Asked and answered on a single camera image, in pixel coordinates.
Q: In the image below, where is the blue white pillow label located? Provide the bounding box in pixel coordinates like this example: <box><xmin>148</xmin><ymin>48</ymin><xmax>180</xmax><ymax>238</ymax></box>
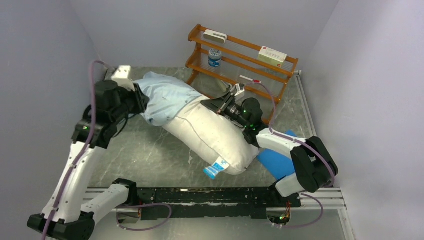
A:
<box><xmin>203</xmin><ymin>157</ymin><xmax>230</xmax><ymax>180</ymax></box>

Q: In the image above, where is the red white marker pen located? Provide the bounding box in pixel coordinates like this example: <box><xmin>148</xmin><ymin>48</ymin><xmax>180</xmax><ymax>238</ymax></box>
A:
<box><xmin>239</xmin><ymin>75</ymin><xmax>262</xmax><ymax>86</ymax></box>

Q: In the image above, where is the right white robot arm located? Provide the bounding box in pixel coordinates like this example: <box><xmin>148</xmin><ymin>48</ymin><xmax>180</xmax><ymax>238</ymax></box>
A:
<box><xmin>201</xmin><ymin>92</ymin><xmax>339</xmax><ymax>207</ymax></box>

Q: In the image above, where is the blue white round jar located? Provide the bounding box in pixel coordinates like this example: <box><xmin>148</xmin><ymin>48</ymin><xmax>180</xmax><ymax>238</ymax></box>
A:
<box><xmin>208</xmin><ymin>48</ymin><xmax>222</xmax><ymax>68</ymax></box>

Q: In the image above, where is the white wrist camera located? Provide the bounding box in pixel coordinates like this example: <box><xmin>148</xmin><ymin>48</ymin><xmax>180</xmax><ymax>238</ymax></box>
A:
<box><xmin>111</xmin><ymin>65</ymin><xmax>136</xmax><ymax>92</ymax></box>
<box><xmin>230</xmin><ymin>83</ymin><xmax>245</xmax><ymax>102</ymax></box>

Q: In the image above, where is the white pillow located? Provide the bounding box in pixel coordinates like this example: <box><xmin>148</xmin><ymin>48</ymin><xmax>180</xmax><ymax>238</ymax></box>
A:
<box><xmin>162</xmin><ymin>96</ymin><xmax>259</xmax><ymax>175</ymax></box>

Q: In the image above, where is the light blue pillowcase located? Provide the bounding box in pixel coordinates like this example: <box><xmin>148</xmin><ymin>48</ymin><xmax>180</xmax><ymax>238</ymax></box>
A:
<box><xmin>133</xmin><ymin>71</ymin><xmax>202</xmax><ymax>127</ymax></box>

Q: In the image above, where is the white eraser box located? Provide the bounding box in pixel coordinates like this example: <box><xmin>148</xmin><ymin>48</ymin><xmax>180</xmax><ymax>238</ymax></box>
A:
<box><xmin>203</xmin><ymin>29</ymin><xmax>228</xmax><ymax>44</ymax></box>

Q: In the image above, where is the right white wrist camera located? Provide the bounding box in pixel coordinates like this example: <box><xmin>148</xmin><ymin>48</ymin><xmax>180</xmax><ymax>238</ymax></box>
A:
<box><xmin>230</xmin><ymin>83</ymin><xmax>245</xmax><ymax>102</ymax></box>

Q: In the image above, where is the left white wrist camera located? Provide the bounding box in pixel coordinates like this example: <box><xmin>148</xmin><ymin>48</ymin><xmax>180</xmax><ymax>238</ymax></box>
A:
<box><xmin>111</xmin><ymin>65</ymin><xmax>136</xmax><ymax>92</ymax></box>

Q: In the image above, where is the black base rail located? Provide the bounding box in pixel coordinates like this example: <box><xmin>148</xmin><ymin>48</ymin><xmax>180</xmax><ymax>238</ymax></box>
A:
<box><xmin>123</xmin><ymin>187</ymin><xmax>301</xmax><ymax>221</ymax></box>

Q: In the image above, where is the beige stapler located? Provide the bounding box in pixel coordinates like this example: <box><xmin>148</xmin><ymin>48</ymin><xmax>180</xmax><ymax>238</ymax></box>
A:
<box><xmin>216</xmin><ymin>79</ymin><xmax>232</xmax><ymax>93</ymax></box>

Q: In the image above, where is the orange wooden shelf rack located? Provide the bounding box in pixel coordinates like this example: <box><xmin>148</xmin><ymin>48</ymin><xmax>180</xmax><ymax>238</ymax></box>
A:
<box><xmin>185</xmin><ymin>24</ymin><xmax>299</xmax><ymax>104</ymax></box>

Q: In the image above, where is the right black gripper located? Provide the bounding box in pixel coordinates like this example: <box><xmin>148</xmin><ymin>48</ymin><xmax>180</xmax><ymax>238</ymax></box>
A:
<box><xmin>201</xmin><ymin>91</ymin><xmax>250</xmax><ymax>129</ymax></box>

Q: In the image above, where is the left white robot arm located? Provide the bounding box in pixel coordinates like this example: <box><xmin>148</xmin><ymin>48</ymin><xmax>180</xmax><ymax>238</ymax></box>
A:
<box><xmin>27</xmin><ymin>80</ymin><xmax>150</xmax><ymax>240</ymax></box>

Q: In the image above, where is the blue foam pad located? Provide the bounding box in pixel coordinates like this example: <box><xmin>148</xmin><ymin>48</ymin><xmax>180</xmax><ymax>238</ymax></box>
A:
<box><xmin>256</xmin><ymin>128</ymin><xmax>300</xmax><ymax>180</ymax></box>

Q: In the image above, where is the white red carton box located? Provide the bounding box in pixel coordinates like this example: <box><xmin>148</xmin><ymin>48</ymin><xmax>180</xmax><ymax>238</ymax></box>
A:
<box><xmin>257</xmin><ymin>46</ymin><xmax>288</xmax><ymax>68</ymax></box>

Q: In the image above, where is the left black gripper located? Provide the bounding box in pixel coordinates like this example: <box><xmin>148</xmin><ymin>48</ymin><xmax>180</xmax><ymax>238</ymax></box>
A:
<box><xmin>111</xmin><ymin>82</ymin><xmax>150</xmax><ymax>124</ymax></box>

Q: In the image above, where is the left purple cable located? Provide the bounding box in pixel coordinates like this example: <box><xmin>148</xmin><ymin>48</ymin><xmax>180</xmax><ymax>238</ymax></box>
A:
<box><xmin>39</xmin><ymin>60</ymin><xmax>115</xmax><ymax>240</ymax></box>

